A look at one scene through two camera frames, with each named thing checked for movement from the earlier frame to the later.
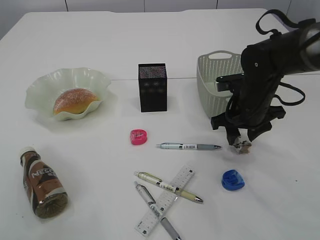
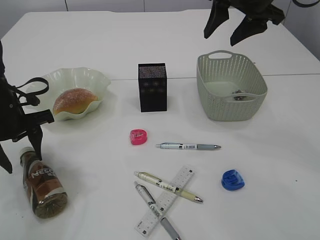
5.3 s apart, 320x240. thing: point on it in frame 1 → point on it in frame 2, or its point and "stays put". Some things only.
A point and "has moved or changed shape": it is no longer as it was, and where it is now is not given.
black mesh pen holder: x=153 y=87 stays put
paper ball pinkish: x=242 y=147 has moved or changed shape
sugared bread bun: x=74 y=101 stays put
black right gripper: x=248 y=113 → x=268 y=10
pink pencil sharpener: x=138 y=137 stays put
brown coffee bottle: x=47 y=190 stays put
